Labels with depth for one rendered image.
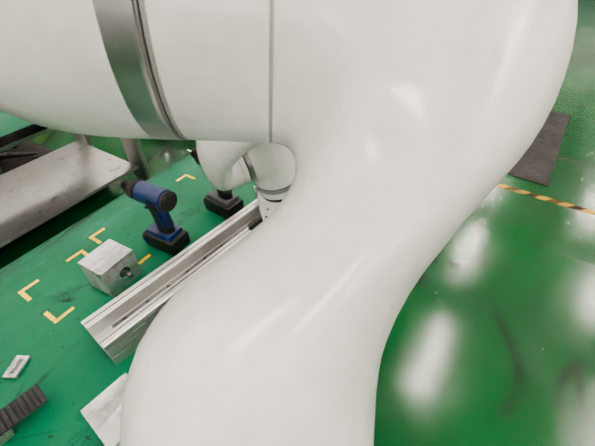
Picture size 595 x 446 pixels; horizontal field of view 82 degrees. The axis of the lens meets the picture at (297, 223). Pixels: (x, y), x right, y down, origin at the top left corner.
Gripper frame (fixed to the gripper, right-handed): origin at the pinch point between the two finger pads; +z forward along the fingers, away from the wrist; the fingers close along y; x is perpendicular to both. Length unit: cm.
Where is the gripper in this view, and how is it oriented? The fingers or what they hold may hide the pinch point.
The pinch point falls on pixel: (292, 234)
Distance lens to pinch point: 77.0
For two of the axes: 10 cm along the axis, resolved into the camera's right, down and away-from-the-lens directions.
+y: 9.5, -3.0, 0.5
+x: -2.6, -7.2, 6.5
